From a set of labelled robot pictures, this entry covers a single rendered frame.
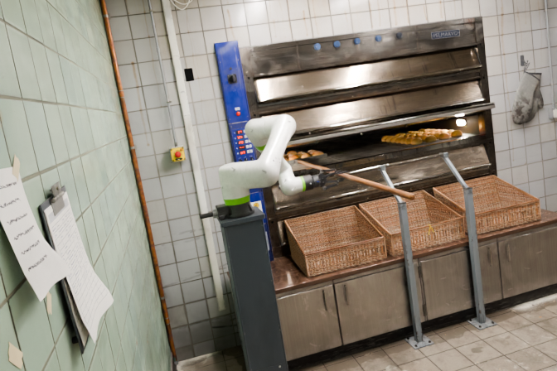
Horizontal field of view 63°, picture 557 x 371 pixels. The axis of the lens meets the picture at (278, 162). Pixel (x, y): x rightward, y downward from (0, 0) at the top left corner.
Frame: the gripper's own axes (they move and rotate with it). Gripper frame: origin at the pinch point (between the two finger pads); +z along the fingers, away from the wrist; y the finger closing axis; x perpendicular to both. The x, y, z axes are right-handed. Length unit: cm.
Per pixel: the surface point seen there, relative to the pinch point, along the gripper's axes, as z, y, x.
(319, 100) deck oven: 12, -47, -55
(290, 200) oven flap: -21, 21, -54
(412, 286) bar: 34, 80, 6
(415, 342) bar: 32, 118, 5
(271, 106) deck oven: -24, -48, -56
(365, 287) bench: 5, 75, 0
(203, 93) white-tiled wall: -70, -64, -56
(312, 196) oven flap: -5, 21, -54
